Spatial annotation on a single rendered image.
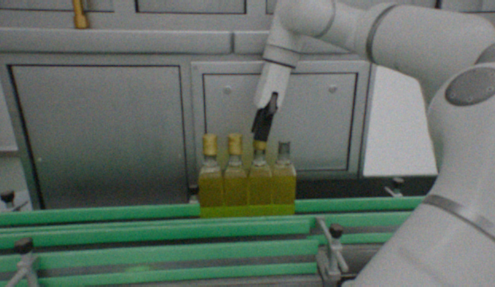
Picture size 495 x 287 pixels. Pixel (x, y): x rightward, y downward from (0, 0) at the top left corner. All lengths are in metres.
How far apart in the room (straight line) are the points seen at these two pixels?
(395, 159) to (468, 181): 0.68
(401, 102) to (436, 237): 0.67
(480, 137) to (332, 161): 0.63
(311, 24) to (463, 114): 0.33
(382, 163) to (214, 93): 0.52
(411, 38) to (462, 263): 0.26
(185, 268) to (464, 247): 0.54
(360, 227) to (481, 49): 0.53
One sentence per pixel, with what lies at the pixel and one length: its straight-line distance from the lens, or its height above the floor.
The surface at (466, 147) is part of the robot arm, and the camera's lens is 0.32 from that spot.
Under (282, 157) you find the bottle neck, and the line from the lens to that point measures 0.72.
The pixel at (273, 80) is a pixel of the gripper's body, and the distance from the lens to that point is 0.63.
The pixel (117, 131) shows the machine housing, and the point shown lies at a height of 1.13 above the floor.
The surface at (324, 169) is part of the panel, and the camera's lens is 0.92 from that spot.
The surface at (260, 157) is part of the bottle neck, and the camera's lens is 0.72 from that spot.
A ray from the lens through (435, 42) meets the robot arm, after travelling 0.43.
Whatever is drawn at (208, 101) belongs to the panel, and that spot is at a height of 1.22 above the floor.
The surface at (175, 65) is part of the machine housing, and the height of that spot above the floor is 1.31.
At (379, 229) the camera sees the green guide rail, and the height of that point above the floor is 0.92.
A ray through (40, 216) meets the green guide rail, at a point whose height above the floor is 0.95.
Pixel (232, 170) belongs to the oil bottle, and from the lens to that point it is 0.71.
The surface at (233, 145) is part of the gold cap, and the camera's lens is 0.70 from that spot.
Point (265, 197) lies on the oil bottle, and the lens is 0.75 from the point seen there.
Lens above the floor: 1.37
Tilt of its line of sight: 18 degrees down
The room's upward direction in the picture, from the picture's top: straight up
